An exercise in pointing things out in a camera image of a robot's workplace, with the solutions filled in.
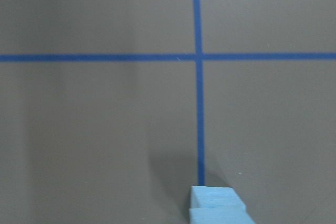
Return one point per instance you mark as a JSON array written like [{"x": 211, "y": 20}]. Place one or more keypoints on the light blue block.
[
  {"x": 212, "y": 197},
  {"x": 226, "y": 214}
]

